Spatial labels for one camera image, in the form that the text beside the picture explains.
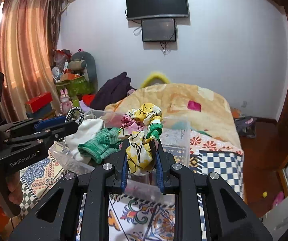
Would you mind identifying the white drawstring pouch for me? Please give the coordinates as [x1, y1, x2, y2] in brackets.
[66, 119, 104, 164]

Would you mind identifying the black white braided hair band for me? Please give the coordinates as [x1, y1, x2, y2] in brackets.
[65, 107, 85, 126]

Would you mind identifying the clear plastic storage bin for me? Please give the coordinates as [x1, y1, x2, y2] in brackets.
[49, 107, 190, 202]

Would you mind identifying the green knitted cloth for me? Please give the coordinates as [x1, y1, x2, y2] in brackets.
[78, 127, 122, 164]

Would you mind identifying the floral yellow scrunchie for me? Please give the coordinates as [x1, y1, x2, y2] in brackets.
[118, 103, 163, 176]

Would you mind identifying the left hand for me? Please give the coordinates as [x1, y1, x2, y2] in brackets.
[6, 172, 23, 205]

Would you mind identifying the red gift box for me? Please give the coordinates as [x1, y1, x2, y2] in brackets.
[25, 92, 53, 113]

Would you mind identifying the pink rabbit figurine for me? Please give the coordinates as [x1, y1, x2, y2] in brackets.
[60, 88, 74, 115]

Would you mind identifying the red cloth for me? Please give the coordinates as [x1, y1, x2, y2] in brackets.
[82, 94, 95, 107]

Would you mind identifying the green storage box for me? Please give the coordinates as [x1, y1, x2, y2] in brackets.
[55, 76, 95, 97]

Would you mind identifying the patterned tablecloth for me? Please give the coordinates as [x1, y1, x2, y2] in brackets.
[19, 128, 244, 240]

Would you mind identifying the dark purple garment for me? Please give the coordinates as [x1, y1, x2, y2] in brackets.
[90, 72, 133, 110]

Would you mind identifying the grey plush toy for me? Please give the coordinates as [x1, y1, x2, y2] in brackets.
[68, 51, 97, 82]

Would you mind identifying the orange curtain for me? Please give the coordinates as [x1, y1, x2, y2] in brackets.
[0, 0, 63, 123]

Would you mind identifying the beige fleece blanket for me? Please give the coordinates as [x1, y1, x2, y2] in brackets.
[105, 83, 241, 148]

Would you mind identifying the yellow fluffy object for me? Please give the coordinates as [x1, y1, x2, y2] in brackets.
[140, 72, 170, 88]

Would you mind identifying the small wall monitor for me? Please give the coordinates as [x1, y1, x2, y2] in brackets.
[141, 18, 177, 42]

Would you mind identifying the large wall television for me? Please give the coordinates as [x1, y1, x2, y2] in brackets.
[126, 0, 189, 21]

